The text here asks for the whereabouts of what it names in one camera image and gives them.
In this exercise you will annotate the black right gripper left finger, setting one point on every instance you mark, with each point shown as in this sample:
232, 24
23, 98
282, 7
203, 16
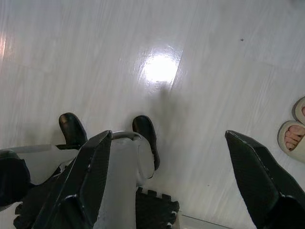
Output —
78, 186

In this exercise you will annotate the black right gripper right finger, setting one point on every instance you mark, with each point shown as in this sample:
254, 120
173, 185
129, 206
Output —
262, 186

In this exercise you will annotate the beige slipper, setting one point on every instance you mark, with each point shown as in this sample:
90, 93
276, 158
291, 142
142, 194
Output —
297, 112
282, 138

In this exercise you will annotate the black robot left foot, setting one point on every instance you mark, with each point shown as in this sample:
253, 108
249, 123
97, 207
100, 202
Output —
71, 128

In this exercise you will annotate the black robot foot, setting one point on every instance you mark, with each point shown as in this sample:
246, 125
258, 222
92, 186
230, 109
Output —
145, 133
71, 128

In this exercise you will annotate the person's bare foot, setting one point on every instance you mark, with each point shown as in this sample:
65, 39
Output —
296, 133
303, 111

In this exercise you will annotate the white flat board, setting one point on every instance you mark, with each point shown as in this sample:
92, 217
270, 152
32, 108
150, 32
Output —
202, 223

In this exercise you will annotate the black foam puzzle mat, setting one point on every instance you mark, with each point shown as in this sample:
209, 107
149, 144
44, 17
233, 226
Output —
155, 207

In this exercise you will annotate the black robot right foot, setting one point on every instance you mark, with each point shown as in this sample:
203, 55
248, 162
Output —
145, 133

